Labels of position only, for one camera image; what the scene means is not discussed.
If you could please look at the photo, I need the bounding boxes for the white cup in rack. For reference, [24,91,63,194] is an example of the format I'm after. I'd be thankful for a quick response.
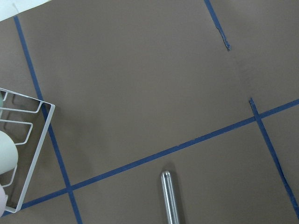
[0,131,18,174]

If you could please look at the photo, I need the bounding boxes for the pink cup in rack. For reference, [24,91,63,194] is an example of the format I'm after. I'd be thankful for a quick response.
[0,185,8,217]

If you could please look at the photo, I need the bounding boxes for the steel muddler with black cap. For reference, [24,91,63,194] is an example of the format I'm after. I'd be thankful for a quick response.
[161,170,180,224]

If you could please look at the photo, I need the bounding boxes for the white wire cup rack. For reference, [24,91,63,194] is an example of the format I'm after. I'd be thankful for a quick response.
[0,88,56,215]

